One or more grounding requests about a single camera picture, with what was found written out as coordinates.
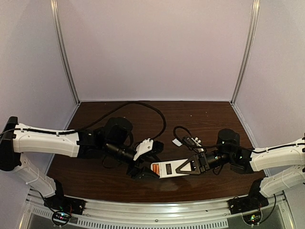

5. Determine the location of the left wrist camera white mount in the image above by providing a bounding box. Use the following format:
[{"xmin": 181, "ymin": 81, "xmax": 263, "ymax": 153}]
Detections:
[{"xmin": 133, "ymin": 138, "xmax": 164, "ymax": 161}]

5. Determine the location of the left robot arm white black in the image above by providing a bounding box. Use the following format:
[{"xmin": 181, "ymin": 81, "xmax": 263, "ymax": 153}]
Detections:
[{"xmin": 0, "ymin": 116, "xmax": 163, "ymax": 199}]

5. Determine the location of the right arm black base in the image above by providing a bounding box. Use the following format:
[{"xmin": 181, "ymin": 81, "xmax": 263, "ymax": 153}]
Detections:
[{"xmin": 227, "ymin": 178, "xmax": 269, "ymax": 226}]

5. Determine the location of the grey battery compartment cover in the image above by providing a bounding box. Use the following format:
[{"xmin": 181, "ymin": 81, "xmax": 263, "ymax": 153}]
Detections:
[{"xmin": 172, "ymin": 139, "xmax": 182, "ymax": 147}]

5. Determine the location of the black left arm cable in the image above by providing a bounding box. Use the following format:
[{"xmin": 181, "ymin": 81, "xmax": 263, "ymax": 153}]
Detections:
[{"xmin": 0, "ymin": 102, "xmax": 167, "ymax": 144}]

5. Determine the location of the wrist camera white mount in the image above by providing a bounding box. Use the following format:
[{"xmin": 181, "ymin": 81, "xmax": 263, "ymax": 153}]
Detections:
[
  {"xmin": 182, "ymin": 136, "xmax": 206, "ymax": 154},
  {"xmin": 133, "ymin": 138, "xmax": 164, "ymax": 161}
]

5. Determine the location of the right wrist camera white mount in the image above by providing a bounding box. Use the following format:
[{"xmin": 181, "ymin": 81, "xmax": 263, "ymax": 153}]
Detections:
[{"xmin": 182, "ymin": 136, "xmax": 206, "ymax": 154}]

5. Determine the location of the white remote control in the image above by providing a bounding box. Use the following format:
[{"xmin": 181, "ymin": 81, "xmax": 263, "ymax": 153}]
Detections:
[{"xmin": 150, "ymin": 159, "xmax": 187, "ymax": 179}]

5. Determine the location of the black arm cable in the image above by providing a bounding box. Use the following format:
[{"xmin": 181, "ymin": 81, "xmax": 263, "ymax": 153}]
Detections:
[
  {"xmin": 0, "ymin": 102, "xmax": 167, "ymax": 144},
  {"xmin": 173, "ymin": 125, "xmax": 305, "ymax": 155}
]

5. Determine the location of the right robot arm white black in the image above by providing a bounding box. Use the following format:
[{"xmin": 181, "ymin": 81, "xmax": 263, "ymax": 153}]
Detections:
[{"xmin": 174, "ymin": 128, "xmax": 305, "ymax": 199}]

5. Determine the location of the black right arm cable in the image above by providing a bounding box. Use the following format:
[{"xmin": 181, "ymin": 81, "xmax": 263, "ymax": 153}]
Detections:
[{"xmin": 173, "ymin": 125, "xmax": 305, "ymax": 155}]

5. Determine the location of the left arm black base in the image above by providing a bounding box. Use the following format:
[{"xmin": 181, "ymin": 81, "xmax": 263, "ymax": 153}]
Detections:
[{"xmin": 42, "ymin": 180, "xmax": 86, "ymax": 228}]

